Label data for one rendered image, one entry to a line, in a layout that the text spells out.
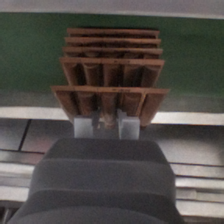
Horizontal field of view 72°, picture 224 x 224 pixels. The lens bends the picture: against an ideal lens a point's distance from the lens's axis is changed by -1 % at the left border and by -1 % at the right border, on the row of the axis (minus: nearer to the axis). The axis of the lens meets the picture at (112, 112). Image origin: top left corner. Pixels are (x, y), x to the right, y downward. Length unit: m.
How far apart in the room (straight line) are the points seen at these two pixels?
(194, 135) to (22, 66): 0.37
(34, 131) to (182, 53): 0.34
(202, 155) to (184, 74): 0.20
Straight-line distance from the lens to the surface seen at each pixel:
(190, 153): 0.39
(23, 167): 0.20
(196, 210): 0.25
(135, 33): 0.20
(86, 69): 0.16
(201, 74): 0.29
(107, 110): 0.16
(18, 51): 0.27
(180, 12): 0.20
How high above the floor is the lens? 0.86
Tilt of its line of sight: 29 degrees down
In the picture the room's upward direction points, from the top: 175 degrees counter-clockwise
